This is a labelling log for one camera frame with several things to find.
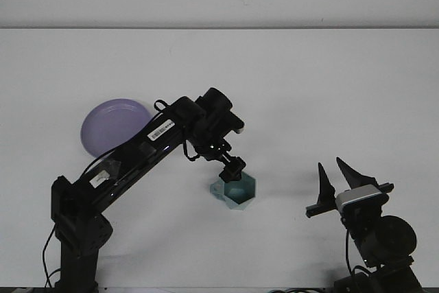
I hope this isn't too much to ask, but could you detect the pale blue hexagonal cup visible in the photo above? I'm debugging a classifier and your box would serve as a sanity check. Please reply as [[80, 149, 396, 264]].
[[209, 170, 258, 213]]

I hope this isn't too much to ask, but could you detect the pale purple round plate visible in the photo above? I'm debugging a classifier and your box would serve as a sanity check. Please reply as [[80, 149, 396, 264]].
[[80, 97, 154, 161]]

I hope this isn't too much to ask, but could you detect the thin black loose cable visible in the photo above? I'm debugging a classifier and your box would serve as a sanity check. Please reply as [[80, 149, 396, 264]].
[[269, 287, 329, 293]]

